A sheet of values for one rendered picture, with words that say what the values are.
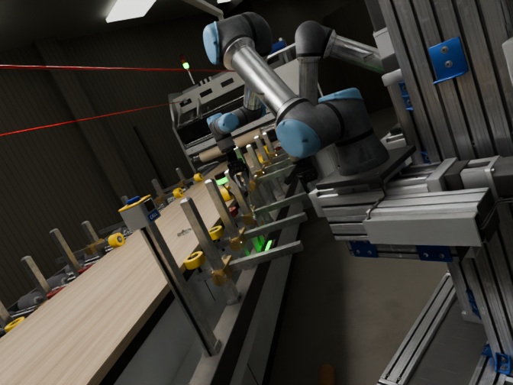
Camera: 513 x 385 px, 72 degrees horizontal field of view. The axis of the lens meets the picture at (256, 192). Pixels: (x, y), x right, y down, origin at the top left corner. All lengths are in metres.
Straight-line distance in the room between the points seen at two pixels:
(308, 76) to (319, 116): 0.52
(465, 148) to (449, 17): 0.34
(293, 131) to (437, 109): 0.41
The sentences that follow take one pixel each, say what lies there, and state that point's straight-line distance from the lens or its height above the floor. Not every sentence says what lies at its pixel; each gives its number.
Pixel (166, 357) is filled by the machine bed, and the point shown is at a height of 0.69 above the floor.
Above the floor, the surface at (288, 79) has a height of 1.45.
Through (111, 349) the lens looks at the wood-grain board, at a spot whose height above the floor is 0.90.
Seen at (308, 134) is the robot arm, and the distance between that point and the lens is 0.93.
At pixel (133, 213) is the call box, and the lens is 1.02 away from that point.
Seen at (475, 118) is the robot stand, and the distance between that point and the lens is 1.09.
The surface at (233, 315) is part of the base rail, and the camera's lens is 1.32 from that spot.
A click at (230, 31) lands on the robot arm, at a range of 1.17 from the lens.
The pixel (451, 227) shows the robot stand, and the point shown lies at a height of 0.93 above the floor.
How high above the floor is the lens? 1.32
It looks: 12 degrees down
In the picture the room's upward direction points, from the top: 24 degrees counter-clockwise
